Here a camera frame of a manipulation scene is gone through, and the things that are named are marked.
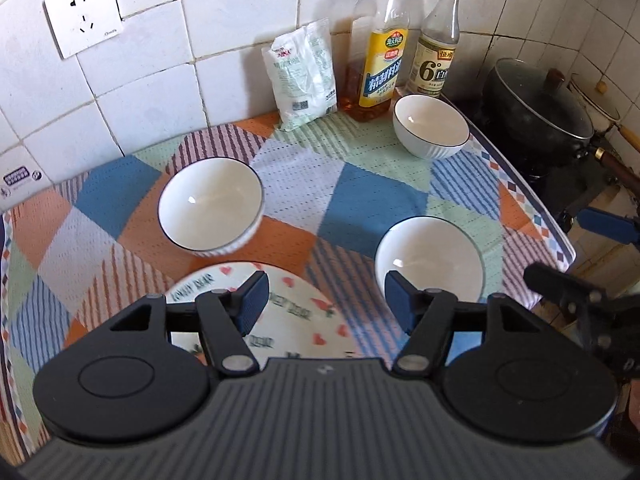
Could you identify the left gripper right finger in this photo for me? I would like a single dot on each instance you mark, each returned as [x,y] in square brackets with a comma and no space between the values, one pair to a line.
[425,316]

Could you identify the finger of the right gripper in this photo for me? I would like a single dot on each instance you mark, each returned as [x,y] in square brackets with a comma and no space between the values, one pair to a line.
[624,230]
[561,288]

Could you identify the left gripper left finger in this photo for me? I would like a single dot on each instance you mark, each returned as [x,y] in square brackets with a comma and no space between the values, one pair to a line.
[226,318]

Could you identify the bunny carrot patterned plate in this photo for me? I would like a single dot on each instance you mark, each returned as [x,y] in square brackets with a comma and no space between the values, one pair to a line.
[298,321]

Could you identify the white ribbed bowl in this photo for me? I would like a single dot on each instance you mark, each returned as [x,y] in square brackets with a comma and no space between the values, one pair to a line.
[429,128]
[212,207]
[431,252]

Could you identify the black cooking pot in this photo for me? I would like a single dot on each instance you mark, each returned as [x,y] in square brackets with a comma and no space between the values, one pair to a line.
[532,118]

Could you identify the colourful patchwork table mat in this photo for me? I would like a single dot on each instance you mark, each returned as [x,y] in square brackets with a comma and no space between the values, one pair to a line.
[75,254]

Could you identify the clear vinegar bottle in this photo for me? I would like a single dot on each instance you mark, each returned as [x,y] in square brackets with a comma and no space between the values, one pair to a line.
[437,45]

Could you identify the white salt bag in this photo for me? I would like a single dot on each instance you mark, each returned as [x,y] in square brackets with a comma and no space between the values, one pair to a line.
[300,67]

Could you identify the yellow label oil bottle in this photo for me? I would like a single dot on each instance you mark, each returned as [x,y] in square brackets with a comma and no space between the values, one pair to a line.
[378,39]

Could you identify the pan with wooden handle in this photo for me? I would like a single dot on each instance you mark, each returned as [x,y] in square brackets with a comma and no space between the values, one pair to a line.
[604,117]

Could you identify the white wall socket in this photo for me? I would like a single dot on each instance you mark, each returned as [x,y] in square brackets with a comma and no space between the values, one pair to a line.
[78,25]

